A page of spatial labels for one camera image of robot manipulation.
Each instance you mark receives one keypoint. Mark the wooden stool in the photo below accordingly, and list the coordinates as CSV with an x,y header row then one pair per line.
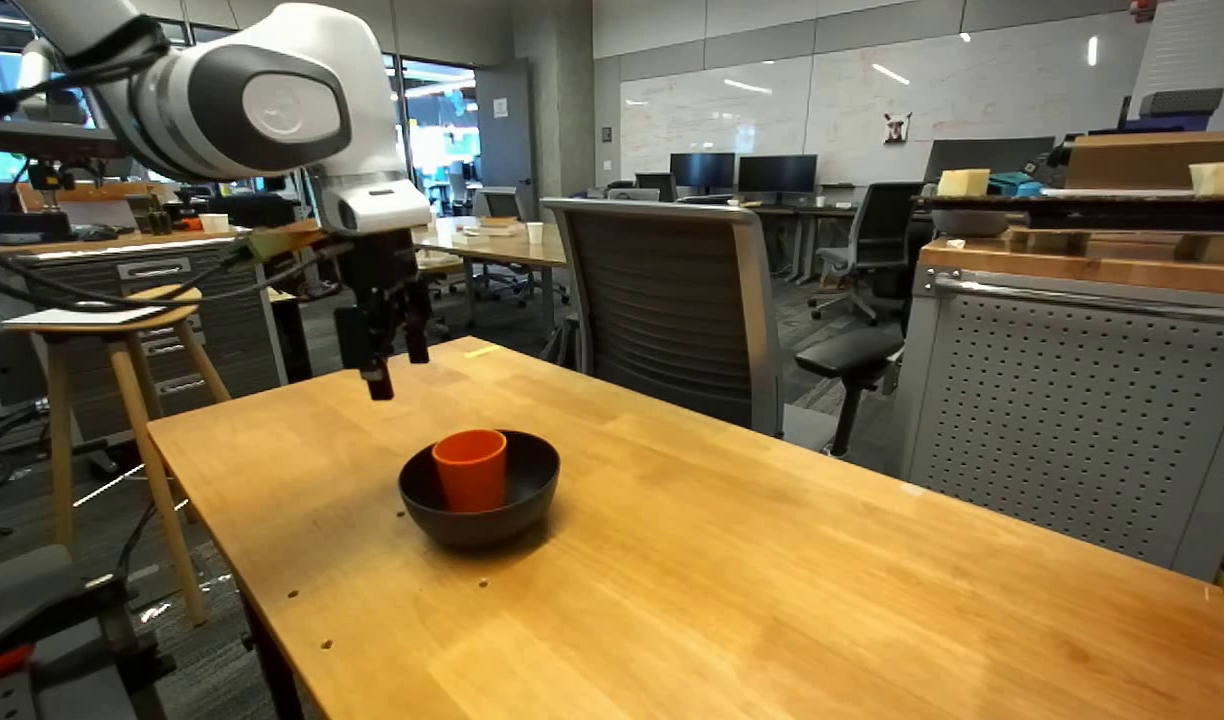
x,y
130,400

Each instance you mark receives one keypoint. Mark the wooden box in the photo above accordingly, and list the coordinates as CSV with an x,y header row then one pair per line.
x,y
1144,163

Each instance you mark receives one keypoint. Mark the black office chair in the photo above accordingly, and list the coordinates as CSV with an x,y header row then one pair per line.
x,y
859,345

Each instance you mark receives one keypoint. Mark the blue grey box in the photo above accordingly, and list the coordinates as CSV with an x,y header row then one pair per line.
x,y
1183,109

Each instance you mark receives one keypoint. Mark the orange plastic cup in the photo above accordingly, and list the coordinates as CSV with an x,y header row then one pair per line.
x,y
472,470

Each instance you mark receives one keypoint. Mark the wall whiteboard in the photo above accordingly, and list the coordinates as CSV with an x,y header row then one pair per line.
x,y
826,106

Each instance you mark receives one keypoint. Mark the wooden tray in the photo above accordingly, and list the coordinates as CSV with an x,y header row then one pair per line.
x,y
1093,263

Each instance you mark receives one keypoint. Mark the black computer monitor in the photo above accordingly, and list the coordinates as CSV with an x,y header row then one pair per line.
x,y
701,174
777,174

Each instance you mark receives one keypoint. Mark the small wall poster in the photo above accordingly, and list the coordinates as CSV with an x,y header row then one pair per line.
x,y
897,131

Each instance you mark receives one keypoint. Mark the black bowl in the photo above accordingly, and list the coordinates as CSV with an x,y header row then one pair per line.
x,y
479,529

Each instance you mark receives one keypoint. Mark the white paper sheet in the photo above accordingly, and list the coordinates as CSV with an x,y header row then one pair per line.
x,y
78,316

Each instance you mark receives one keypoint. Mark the yellow foam block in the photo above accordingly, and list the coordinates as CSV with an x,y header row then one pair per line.
x,y
1223,178
961,183

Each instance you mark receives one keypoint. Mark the grey perforated cart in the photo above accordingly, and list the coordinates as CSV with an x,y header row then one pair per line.
x,y
1079,415

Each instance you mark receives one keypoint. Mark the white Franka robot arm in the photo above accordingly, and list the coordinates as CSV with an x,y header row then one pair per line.
x,y
239,106

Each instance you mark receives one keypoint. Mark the grey labelled cabinet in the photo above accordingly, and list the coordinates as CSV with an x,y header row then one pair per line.
x,y
145,272

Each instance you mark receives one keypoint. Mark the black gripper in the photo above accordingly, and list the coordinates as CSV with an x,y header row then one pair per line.
x,y
383,286

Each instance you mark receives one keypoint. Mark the wooden background desk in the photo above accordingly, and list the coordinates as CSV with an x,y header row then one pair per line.
x,y
496,240

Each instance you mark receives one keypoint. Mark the dark wide monitor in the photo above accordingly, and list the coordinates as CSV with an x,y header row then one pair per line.
x,y
987,163

